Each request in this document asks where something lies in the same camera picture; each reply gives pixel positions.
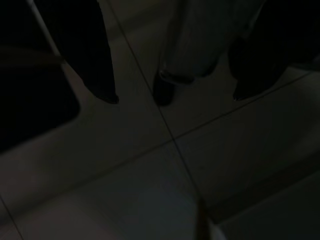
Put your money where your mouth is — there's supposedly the black shoe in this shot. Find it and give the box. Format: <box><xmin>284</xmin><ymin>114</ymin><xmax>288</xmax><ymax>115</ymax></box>
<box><xmin>152</xmin><ymin>71</ymin><xmax>176</xmax><ymax>107</ymax></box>

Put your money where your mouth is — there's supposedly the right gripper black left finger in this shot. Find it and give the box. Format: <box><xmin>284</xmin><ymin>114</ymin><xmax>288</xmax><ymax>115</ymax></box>
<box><xmin>39</xmin><ymin>0</ymin><xmax>120</xmax><ymax>105</ymax></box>

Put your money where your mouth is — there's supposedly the white pole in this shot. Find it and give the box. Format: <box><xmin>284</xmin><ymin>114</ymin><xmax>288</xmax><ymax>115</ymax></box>
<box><xmin>26</xmin><ymin>0</ymin><xmax>66</xmax><ymax>65</ymax></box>

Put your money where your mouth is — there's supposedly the person leg in light trousers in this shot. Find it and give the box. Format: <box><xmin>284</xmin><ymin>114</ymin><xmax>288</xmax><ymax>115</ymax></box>
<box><xmin>159</xmin><ymin>0</ymin><xmax>266</xmax><ymax>82</ymax></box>

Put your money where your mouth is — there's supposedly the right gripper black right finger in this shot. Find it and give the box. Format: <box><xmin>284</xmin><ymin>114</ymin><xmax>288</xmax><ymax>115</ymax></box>
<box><xmin>228</xmin><ymin>0</ymin><xmax>320</xmax><ymax>101</ymax></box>

